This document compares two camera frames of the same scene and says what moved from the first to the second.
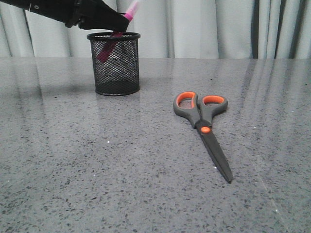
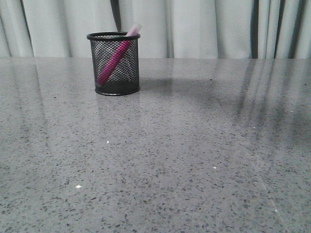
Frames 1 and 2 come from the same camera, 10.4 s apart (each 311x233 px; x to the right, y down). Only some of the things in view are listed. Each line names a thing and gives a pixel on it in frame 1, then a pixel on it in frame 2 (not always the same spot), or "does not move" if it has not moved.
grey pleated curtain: (173, 29) does not move
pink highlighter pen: (115, 35) -> (117, 57)
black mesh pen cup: (115, 62) does not move
